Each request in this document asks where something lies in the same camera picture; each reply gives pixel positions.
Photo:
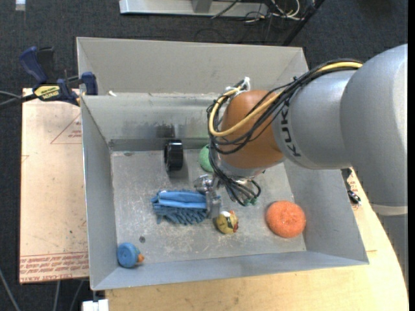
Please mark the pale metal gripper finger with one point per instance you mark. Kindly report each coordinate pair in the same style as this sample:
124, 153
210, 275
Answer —
202, 183
214, 207

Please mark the blue toy duck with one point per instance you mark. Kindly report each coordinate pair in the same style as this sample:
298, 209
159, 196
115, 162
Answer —
127, 255

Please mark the green ball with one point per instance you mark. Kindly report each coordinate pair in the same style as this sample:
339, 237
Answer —
205, 159

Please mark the orange round sponge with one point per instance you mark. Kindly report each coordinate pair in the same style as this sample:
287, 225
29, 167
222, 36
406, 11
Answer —
285, 219

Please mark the grey metal bin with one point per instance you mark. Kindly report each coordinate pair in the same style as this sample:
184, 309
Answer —
155, 235

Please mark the blue fringed cloth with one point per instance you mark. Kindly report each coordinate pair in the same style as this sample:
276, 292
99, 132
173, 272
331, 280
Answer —
180, 206

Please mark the yellow toy duck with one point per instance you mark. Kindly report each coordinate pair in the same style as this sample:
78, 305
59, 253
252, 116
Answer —
227, 223

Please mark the brown cardboard board, red print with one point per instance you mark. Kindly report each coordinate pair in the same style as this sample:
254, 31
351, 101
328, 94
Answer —
52, 190

